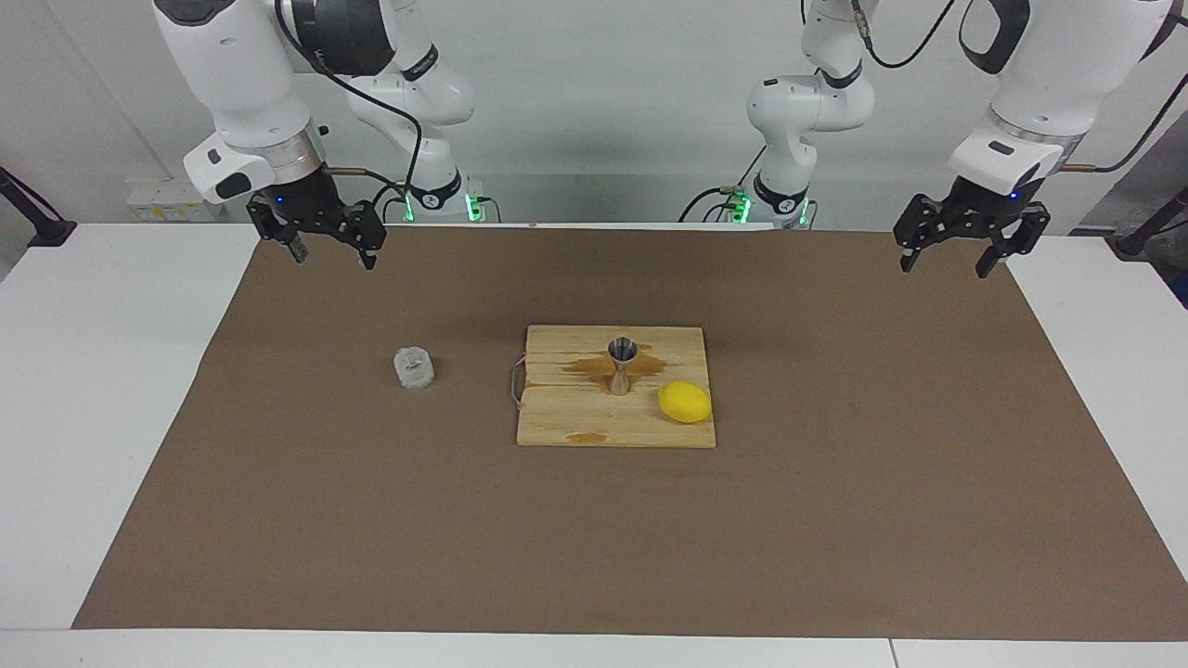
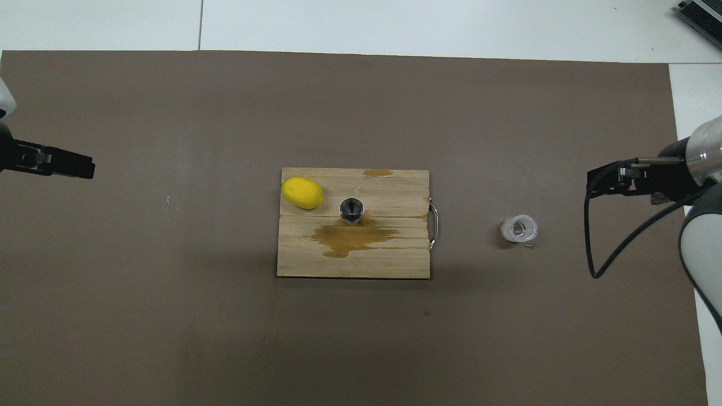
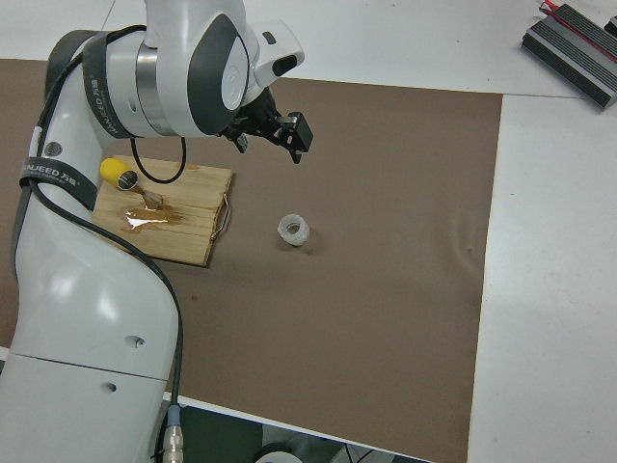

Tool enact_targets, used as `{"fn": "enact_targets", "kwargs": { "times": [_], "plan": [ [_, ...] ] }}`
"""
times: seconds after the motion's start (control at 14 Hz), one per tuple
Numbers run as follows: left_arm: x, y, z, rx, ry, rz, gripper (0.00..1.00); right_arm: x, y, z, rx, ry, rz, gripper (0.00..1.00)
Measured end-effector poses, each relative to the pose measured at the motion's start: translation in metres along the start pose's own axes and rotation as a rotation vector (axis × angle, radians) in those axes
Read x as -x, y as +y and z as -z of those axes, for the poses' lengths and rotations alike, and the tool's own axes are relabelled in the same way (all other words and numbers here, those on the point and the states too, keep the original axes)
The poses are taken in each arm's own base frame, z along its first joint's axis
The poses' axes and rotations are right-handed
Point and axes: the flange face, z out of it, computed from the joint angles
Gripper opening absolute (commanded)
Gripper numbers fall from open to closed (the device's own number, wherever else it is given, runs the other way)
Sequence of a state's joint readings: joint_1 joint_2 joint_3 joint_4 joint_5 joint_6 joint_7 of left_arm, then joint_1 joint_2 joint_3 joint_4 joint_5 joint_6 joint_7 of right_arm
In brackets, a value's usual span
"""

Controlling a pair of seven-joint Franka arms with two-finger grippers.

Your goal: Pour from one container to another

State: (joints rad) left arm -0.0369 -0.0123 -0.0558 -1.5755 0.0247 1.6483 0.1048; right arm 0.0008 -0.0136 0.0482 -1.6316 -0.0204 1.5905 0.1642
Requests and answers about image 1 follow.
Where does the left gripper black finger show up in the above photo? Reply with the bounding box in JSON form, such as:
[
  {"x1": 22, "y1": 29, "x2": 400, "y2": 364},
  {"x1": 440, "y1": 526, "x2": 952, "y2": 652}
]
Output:
[
  {"x1": 892, "y1": 192, "x2": 962, "y2": 274},
  {"x1": 973, "y1": 203, "x2": 1053, "y2": 279}
]

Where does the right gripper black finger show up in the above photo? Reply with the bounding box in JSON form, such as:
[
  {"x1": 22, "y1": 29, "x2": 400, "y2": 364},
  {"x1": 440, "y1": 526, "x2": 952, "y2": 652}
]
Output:
[
  {"x1": 336, "y1": 199, "x2": 388, "y2": 272},
  {"x1": 245, "y1": 195, "x2": 310, "y2": 265}
]

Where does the clear glass cup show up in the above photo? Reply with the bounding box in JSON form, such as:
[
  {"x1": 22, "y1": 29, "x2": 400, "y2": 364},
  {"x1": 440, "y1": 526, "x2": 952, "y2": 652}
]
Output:
[{"x1": 393, "y1": 346, "x2": 437, "y2": 391}]

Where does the steel double jigger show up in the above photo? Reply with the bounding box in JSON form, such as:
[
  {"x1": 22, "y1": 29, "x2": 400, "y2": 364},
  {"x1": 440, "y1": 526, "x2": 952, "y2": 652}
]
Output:
[{"x1": 606, "y1": 337, "x2": 640, "y2": 398}]

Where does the black clamp stand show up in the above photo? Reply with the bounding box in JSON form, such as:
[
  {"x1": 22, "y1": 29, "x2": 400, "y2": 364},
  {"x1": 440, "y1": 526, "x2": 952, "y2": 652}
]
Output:
[
  {"x1": 1113, "y1": 185, "x2": 1188, "y2": 259},
  {"x1": 0, "y1": 166, "x2": 78, "y2": 249}
]

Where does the wooden cutting board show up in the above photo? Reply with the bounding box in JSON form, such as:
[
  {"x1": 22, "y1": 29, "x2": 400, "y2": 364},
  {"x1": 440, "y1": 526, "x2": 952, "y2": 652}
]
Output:
[{"x1": 508, "y1": 324, "x2": 718, "y2": 450}]

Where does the brown table mat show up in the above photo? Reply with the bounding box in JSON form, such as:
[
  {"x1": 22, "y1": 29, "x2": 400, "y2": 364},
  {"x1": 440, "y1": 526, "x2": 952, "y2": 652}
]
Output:
[{"x1": 71, "y1": 223, "x2": 1188, "y2": 643}]

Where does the yellow lemon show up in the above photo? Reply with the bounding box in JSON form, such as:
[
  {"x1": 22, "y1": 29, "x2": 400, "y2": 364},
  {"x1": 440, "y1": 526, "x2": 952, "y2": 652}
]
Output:
[{"x1": 656, "y1": 379, "x2": 715, "y2": 426}]

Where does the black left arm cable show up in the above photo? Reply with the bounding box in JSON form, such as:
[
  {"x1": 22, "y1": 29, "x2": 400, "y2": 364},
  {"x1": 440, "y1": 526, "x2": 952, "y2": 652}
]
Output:
[{"x1": 854, "y1": 0, "x2": 1188, "y2": 175}]

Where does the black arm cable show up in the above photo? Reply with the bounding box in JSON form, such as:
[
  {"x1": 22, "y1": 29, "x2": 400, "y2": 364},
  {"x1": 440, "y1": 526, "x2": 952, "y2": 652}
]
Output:
[
  {"x1": 854, "y1": 0, "x2": 1188, "y2": 175},
  {"x1": 275, "y1": 0, "x2": 426, "y2": 207}
]

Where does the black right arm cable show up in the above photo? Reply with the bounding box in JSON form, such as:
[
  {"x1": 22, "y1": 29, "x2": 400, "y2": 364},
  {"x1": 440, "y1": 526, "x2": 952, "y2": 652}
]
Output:
[{"x1": 275, "y1": 0, "x2": 426, "y2": 207}]

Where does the black base cable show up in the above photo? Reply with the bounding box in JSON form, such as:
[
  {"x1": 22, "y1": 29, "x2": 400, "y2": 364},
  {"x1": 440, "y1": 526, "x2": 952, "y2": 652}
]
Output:
[{"x1": 677, "y1": 142, "x2": 771, "y2": 225}]

